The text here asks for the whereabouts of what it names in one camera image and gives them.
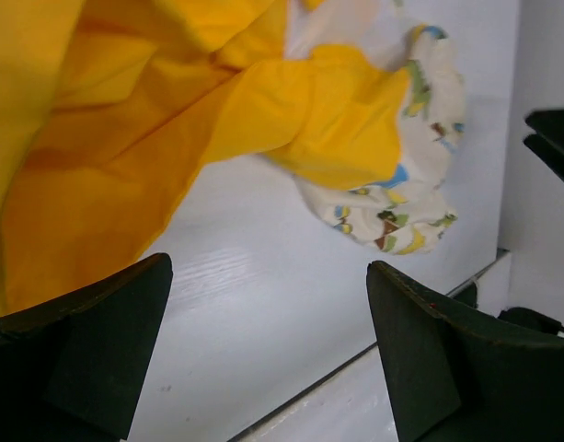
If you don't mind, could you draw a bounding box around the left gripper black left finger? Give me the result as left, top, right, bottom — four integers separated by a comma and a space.
0, 253, 173, 441

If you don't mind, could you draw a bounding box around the cream cartoon print yellow-lined jacket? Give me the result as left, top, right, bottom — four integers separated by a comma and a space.
0, 1, 466, 317

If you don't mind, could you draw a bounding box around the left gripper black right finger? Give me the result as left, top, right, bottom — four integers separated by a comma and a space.
366, 262, 564, 441

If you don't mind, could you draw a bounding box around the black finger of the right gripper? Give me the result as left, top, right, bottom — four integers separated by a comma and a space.
524, 109, 564, 183

